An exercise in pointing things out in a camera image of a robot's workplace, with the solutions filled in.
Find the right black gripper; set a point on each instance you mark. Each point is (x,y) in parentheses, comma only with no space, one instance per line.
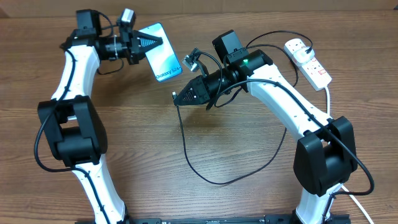
(204,94)

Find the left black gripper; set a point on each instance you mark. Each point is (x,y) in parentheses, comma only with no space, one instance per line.
(138,37)

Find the blue Samsung Galaxy smartphone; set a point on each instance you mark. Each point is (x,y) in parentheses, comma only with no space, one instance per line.
(162,59)

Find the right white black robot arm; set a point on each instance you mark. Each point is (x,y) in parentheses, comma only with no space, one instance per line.
(325,155)

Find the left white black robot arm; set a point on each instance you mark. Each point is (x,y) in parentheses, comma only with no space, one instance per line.
(72,137)

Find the white charger plug adapter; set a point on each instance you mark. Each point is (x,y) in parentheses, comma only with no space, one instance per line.
(303,55)

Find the white power strip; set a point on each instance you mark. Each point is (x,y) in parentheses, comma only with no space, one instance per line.
(313,71)

